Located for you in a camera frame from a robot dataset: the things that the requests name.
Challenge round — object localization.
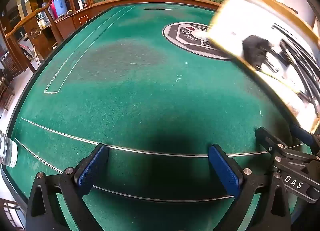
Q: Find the grey blue water jug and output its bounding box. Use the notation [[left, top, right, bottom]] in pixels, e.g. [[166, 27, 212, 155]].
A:
[[40, 2, 50, 22]]

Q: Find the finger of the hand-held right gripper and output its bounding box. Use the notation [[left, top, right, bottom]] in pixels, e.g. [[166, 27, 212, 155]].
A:
[[255, 127, 316, 172], [291, 123, 320, 157]]

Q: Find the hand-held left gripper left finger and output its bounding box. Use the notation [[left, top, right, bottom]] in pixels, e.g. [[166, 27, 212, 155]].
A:
[[25, 143, 109, 231]]

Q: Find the round grey table control panel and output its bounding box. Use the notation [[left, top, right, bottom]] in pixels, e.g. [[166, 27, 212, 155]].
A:
[[162, 22, 234, 60]]

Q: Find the pink thermos jug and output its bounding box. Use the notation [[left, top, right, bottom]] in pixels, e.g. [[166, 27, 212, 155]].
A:
[[49, 0, 58, 20]]

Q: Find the wooden armchair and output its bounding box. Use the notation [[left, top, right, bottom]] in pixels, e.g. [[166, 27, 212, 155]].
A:
[[4, 3, 65, 74]]

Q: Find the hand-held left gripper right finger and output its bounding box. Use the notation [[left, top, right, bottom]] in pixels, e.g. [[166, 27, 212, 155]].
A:
[[208, 144, 293, 231]]

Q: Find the wooden display cabinet gold trim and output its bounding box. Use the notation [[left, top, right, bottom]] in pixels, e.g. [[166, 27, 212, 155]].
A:
[[5, 0, 45, 36]]

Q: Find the black round disc with knob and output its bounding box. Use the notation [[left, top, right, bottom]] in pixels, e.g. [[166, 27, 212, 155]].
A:
[[241, 34, 274, 69]]

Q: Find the blue thermos jug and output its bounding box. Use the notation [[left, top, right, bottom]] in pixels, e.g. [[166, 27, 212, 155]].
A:
[[53, 0, 68, 19]]

